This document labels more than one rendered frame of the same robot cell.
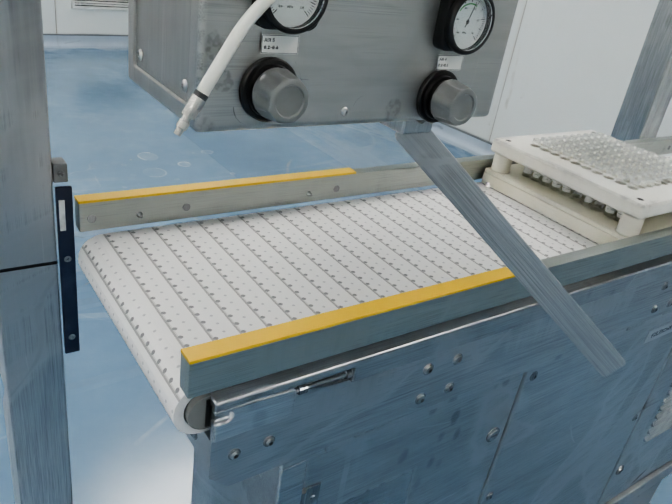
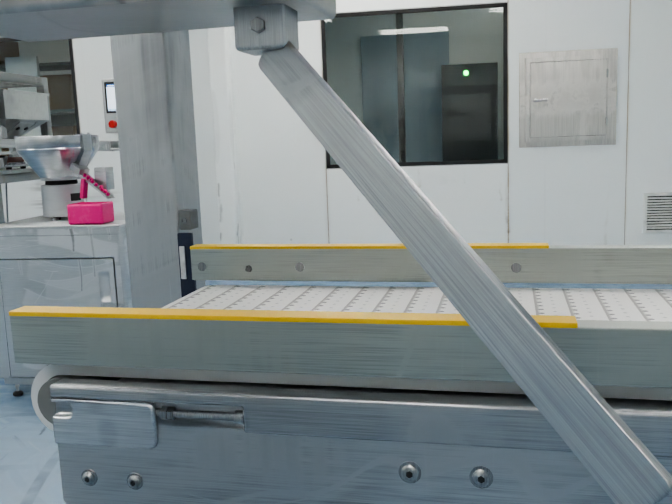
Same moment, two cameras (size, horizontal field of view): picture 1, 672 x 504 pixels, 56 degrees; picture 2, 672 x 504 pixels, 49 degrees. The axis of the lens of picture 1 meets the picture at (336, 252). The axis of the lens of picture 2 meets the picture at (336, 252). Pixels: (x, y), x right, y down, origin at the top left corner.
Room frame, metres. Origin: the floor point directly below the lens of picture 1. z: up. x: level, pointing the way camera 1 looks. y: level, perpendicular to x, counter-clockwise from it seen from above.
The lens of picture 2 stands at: (0.23, -0.39, 1.08)
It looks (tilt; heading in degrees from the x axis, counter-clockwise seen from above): 9 degrees down; 52
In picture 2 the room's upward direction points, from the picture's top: 2 degrees counter-clockwise
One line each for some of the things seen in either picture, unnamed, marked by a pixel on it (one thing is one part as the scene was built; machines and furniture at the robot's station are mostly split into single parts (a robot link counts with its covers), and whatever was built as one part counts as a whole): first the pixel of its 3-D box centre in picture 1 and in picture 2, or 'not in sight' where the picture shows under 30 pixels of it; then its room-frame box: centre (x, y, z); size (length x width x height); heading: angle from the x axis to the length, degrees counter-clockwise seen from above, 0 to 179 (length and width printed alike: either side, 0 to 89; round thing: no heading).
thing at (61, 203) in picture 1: (68, 275); (191, 329); (0.56, 0.27, 0.89); 0.02 x 0.01 x 0.20; 129
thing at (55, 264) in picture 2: not in sight; (88, 300); (1.35, 2.92, 0.38); 0.63 x 0.57 x 0.76; 133
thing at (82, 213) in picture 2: not in sight; (91, 213); (1.31, 2.68, 0.80); 0.16 x 0.12 x 0.09; 133
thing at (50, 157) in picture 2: not in sight; (74, 177); (1.36, 3.00, 0.95); 0.49 x 0.36 x 0.37; 133
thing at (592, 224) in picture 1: (600, 198); not in sight; (0.89, -0.37, 0.95); 0.24 x 0.24 x 0.02; 39
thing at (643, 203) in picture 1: (611, 167); not in sight; (0.89, -0.37, 1.00); 0.25 x 0.24 x 0.02; 39
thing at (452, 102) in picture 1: (451, 94); not in sight; (0.40, -0.05, 1.17); 0.03 x 0.03 x 0.04; 39
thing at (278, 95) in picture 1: (279, 84); not in sight; (0.32, 0.04, 1.18); 0.03 x 0.02 x 0.04; 129
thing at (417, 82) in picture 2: not in sight; (413, 88); (4.18, 3.66, 1.43); 1.38 x 0.01 x 1.16; 133
